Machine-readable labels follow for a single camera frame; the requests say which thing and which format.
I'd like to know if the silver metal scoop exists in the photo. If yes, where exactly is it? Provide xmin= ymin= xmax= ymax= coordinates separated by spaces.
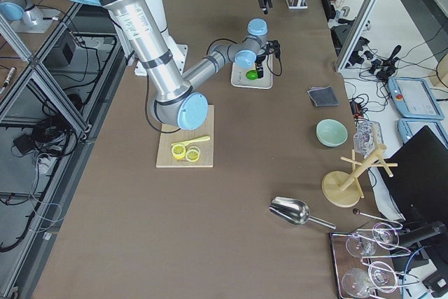
xmin=269 ymin=196 xmax=336 ymax=230

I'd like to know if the mint green bowl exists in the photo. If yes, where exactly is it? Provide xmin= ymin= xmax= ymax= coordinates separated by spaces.
xmin=316 ymin=119 xmax=349 ymax=147

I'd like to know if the cream rabbit tray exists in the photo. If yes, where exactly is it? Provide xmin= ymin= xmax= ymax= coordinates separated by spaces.
xmin=230 ymin=59 xmax=273 ymax=89

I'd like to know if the yellow plastic knife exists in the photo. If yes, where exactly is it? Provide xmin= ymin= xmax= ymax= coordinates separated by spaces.
xmin=170 ymin=135 xmax=211 ymax=146

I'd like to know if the black monitor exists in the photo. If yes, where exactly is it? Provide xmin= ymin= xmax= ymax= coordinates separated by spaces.
xmin=381 ymin=126 xmax=447 ymax=223

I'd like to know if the wooden mug tree stand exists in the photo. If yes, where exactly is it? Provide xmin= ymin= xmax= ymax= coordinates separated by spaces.
xmin=322 ymin=143 xmax=398 ymax=207

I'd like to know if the wine glass on rack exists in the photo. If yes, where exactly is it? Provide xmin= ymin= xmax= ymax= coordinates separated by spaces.
xmin=345 ymin=236 xmax=376 ymax=258

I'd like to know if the bamboo cutting board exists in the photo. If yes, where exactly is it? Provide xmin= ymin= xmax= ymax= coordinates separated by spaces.
xmin=156 ymin=105 xmax=214 ymax=168

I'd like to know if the lemon slice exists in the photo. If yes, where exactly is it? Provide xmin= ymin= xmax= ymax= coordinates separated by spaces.
xmin=185 ymin=146 xmax=201 ymax=162
xmin=171 ymin=144 xmax=186 ymax=160

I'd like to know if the blue teach pendant tablet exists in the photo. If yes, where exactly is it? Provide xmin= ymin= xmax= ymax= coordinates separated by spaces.
xmin=387 ymin=77 xmax=445 ymax=120

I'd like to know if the clear glass mug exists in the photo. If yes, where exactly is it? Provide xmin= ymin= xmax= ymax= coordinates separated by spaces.
xmin=353 ymin=121 xmax=383 ymax=157

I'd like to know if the grey folded cloth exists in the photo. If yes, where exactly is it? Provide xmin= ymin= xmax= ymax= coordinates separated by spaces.
xmin=307 ymin=86 xmax=340 ymax=107

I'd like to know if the green lime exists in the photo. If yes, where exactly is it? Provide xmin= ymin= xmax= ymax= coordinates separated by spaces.
xmin=246 ymin=69 xmax=258 ymax=81

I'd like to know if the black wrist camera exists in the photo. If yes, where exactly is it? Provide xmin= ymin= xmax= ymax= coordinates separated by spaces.
xmin=266 ymin=40 xmax=281 ymax=62

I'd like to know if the aluminium frame post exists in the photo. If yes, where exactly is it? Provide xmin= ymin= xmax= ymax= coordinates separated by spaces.
xmin=335 ymin=0 xmax=377 ymax=73

